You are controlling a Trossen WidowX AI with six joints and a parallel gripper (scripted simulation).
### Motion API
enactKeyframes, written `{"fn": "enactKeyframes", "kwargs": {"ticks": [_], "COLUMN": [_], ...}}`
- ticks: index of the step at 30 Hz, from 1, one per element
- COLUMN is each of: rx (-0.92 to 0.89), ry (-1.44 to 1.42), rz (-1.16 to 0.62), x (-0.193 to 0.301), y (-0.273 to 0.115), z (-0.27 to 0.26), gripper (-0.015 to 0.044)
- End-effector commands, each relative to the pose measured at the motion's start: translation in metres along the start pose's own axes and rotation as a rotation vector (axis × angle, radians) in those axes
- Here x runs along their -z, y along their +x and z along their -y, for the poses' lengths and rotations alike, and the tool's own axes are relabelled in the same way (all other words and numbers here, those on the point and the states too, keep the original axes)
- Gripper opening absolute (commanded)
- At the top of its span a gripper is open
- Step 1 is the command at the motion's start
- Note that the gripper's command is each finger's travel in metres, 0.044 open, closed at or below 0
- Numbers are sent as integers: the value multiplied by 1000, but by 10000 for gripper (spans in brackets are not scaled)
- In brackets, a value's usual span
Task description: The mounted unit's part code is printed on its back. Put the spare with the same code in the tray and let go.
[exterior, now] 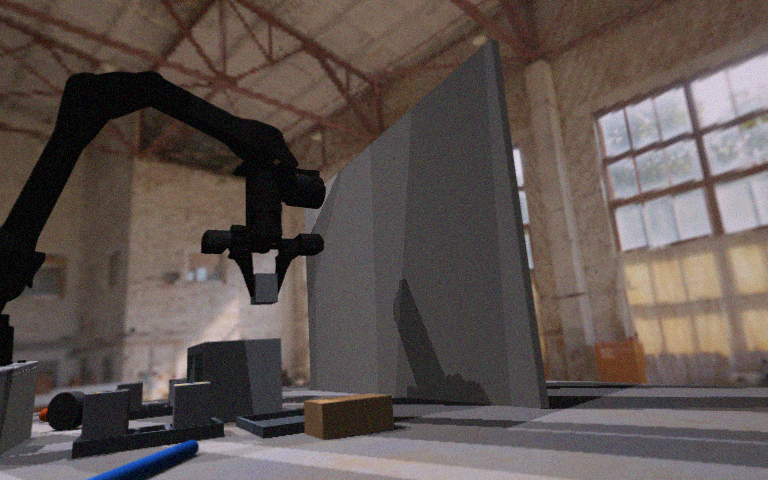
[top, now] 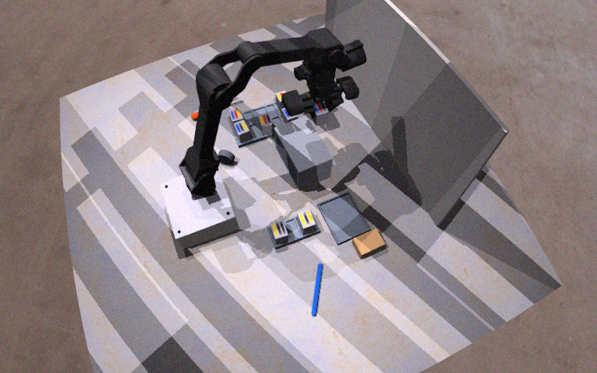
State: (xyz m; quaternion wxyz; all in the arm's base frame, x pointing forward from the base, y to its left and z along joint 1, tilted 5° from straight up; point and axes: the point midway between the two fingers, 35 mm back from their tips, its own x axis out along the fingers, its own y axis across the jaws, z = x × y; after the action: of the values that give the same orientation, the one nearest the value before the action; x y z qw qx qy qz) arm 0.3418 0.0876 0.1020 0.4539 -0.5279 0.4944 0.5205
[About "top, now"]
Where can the orange-handled screwdriver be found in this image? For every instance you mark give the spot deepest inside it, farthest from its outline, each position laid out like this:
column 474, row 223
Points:
column 194, row 115

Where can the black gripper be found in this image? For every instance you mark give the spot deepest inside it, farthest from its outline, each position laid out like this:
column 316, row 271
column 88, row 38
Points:
column 331, row 92

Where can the blue cylinder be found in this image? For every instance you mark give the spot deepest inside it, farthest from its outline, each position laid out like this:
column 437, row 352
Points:
column 316, row 291

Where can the brown rectangular block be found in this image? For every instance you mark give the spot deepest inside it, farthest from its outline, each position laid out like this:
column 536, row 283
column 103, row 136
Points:
column 368, row 243

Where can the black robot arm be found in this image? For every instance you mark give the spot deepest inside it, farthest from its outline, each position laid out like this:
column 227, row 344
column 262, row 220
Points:
column 321, row 53

